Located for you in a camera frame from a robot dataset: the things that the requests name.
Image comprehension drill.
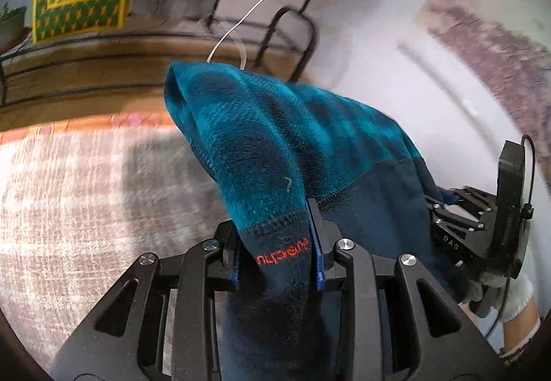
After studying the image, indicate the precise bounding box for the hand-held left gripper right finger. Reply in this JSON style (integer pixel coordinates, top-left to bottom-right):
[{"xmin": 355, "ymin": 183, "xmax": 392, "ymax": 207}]
[{"xmin": 305, "ymin": 198, "xmax": 506, "ymax": 381}]

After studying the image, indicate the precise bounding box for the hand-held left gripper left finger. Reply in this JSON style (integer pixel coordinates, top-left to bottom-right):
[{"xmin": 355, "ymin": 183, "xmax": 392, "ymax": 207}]
[{"xmin": 49, "ymin": 219, "xmax": 242, "ymax": 381}]

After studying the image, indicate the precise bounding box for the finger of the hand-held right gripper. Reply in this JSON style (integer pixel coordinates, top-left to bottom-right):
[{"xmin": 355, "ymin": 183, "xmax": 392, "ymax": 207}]
[{"xmin": 424, "ymin": 186, "xmax": 493, "ymax": 235}]

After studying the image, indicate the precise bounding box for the teal plaid fleece shirt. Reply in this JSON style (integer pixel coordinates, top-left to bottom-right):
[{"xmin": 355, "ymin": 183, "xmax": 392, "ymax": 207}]
[{"xmin": 165, "ymin": 60, "xmax": 474, "ymax": 381}]

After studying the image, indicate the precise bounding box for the black metal clothes rack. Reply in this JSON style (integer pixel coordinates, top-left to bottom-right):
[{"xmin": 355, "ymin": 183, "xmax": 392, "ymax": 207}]
[{"xmin": 0, "ymin": 0, "xmax": 345, "ymax": 106}]

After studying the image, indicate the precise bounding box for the person's right hand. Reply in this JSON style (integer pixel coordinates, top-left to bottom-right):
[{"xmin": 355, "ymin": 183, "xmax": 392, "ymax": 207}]
[{"xmin": 462, "ymin": 269, "xmax": 534, "ymax": 323}]

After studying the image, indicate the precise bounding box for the beige checked blanket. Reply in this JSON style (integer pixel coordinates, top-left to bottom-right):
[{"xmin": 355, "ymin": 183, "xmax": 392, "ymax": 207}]
[{"xmin": 0, "ymin": 112, "xmax": 242, "ymax": 339}]

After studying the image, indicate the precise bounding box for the dark plant pot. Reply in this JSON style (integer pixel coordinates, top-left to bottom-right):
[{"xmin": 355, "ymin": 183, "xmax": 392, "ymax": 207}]
[{"xmin": 0, "ymin": 4, "xmax": 27, "ymax": 52}]

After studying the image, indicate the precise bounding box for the landscape painting wall poster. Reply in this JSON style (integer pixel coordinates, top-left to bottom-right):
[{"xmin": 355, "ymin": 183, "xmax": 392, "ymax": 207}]
[{"xmin": 419, "ymin": 0, "xmax": 551, "ymax": 132}]

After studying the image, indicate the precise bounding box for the white lamp cable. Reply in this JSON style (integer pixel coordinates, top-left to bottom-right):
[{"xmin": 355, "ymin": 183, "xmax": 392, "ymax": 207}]
[{"xmin": 206, "ymin": 0, "xmax": 341, "ymax": 69}]

